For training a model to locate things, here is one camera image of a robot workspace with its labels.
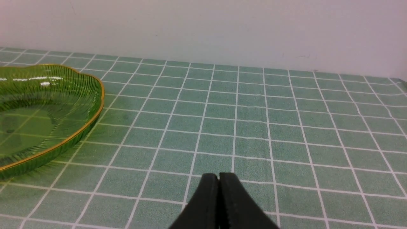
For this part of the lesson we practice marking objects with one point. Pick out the green checkered tablecloth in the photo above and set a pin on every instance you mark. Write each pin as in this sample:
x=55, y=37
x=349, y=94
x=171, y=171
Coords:
x=315, y=150

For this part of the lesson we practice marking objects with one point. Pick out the green glass plate gold rim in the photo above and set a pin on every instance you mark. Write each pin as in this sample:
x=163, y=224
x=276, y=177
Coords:
x=45, y=110

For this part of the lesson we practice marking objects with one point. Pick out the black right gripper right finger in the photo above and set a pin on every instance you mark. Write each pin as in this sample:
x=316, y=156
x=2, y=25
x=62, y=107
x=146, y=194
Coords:
x=237, y=209

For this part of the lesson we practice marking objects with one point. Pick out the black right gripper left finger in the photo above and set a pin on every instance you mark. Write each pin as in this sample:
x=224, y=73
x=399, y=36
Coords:
x=200, y=212

